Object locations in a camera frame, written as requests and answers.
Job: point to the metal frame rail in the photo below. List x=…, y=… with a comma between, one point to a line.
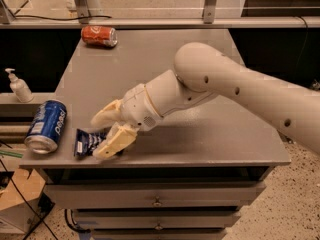
x=243, y=22

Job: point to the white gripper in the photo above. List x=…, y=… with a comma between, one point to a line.
x=137, y=106

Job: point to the blue pepsi can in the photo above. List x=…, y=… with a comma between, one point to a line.
x=46, y=128

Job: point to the orange soda can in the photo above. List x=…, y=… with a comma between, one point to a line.
x=99, y=35

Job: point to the grey drawer cabinet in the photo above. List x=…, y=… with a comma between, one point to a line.
x=187, y=179

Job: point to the cardboard box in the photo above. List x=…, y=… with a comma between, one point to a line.
x=19, y=201

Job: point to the white pump bottle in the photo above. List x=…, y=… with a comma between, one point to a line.
x=19, y=87

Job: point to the blue rxbar blueberry wrapper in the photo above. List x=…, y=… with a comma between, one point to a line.
x=95, y=144

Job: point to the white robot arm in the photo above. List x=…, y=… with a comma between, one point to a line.
x=200, y=74

